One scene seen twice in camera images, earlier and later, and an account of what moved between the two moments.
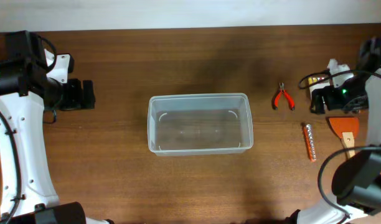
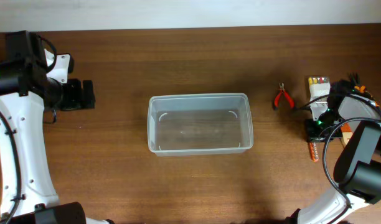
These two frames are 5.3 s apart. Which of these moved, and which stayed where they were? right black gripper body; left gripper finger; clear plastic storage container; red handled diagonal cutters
Moved: right black gripper body
Stayed: red handled diagonal cutters; left gripper finger; clear plastic storage container
